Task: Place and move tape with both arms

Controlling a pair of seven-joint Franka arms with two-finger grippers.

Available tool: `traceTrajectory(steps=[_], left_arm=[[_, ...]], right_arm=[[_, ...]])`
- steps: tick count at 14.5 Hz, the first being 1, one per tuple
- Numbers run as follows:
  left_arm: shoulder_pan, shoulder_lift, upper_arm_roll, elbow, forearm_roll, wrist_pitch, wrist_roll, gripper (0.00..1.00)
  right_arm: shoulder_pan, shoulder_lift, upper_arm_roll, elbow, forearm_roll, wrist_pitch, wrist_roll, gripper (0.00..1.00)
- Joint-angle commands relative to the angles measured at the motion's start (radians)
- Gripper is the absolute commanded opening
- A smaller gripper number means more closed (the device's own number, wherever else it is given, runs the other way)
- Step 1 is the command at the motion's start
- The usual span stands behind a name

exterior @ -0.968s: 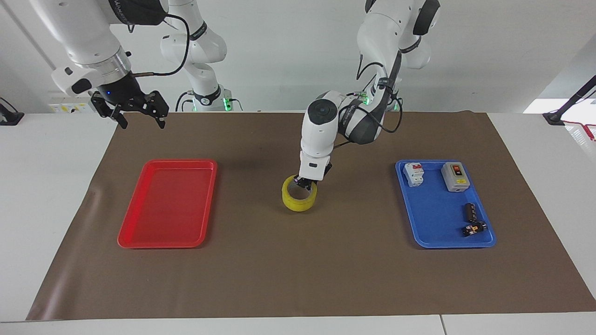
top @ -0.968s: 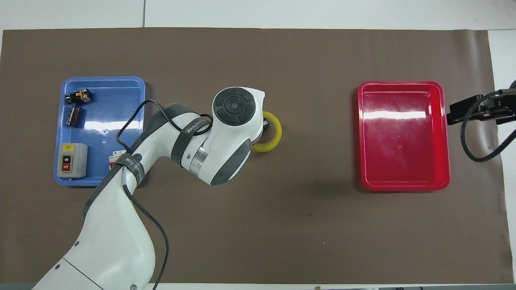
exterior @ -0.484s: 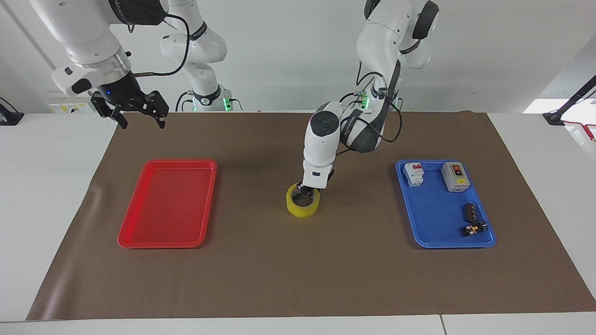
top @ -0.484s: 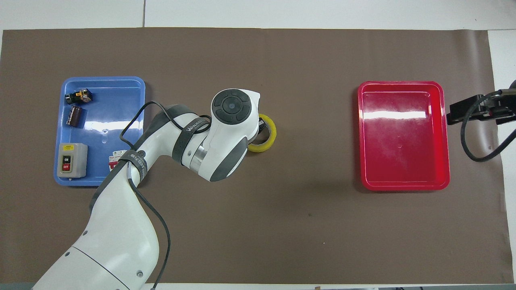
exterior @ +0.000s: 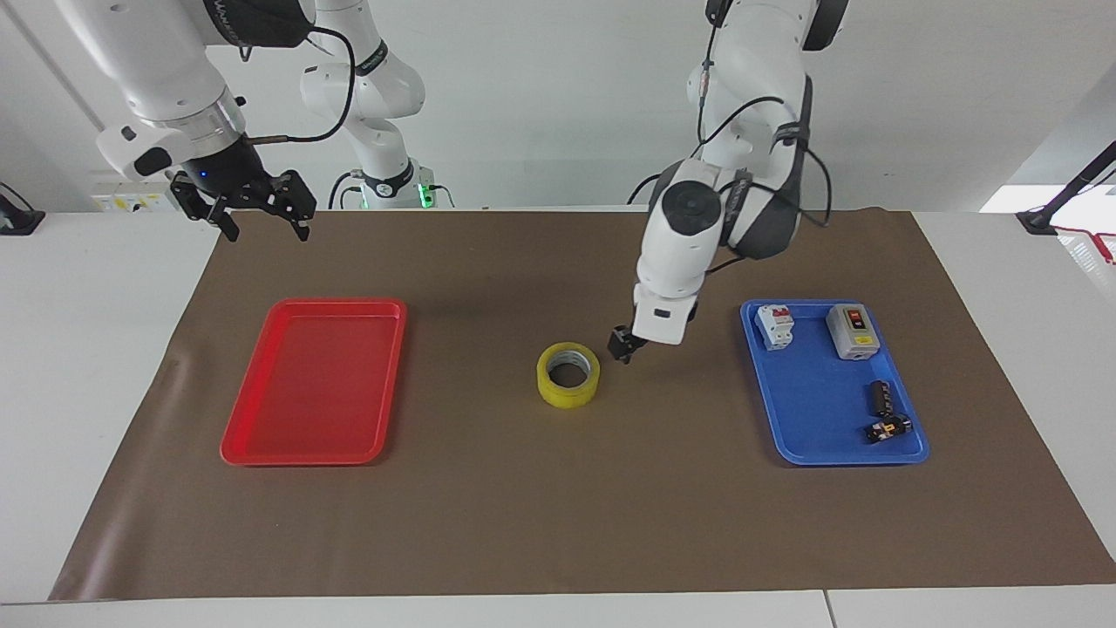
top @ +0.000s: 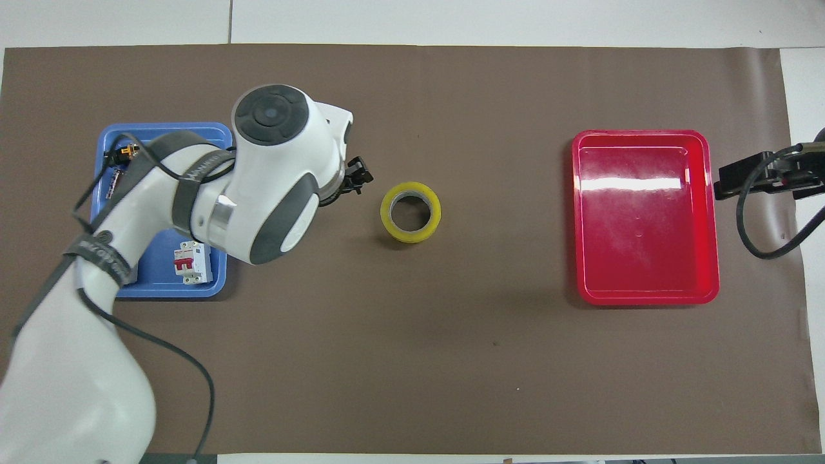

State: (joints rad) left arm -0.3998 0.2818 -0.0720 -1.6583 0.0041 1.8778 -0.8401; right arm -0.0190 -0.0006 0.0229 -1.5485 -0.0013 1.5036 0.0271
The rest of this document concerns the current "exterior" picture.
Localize red cable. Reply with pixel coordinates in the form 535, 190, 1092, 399
1053, 225, 1116, 265

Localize yellow tape roll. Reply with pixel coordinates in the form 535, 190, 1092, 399
536, 341, 602, 411

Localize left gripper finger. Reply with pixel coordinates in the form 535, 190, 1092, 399
608, 324, 650, 365

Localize grey switch box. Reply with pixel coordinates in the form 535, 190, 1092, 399
825, 303, 881, 362

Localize white wall socket strip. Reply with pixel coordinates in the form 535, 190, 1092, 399
91, 170, 177, 214

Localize white circuit breaker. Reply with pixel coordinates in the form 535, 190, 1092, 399
754, 304, 796, 352

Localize red plastic tray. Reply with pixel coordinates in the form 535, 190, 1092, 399
220, 297, 408, 467

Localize black and orange part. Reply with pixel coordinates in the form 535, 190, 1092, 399
862, 414, 915, 445

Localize blue plastic tray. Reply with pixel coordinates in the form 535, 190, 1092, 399
739, 299, 931, 468

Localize black cable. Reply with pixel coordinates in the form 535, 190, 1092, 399
798, 144, 835, 230
242, 24, 359, 146
693, 0, 790, 149

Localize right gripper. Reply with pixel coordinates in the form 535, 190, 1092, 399
170, 137, 317, 244

